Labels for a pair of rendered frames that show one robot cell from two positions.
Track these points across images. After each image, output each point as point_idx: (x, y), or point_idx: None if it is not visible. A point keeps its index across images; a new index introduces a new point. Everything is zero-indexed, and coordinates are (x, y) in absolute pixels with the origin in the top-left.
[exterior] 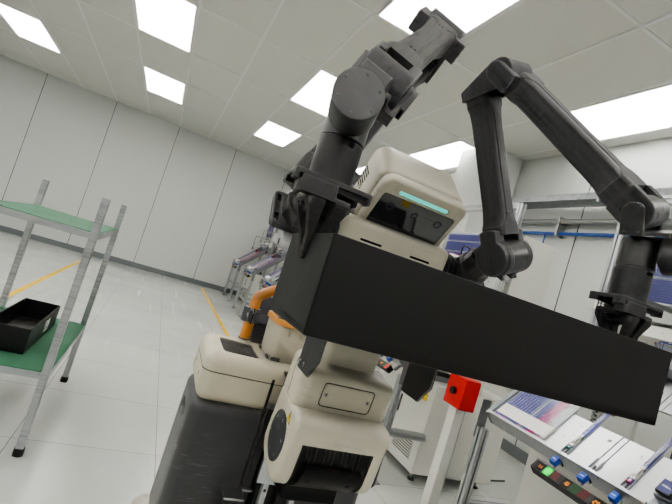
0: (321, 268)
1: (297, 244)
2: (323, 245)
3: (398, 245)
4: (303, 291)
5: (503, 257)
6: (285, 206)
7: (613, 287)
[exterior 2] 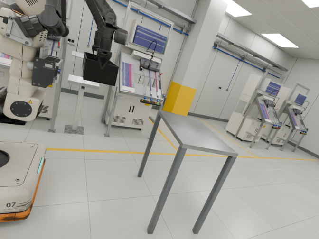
0: (116, 73)
1: (94, 63)
2: (114, 68)
3: (44, 31)
4: (108, 77)
5: (68, 32)
6: (30, 27)
7: (96, 43)
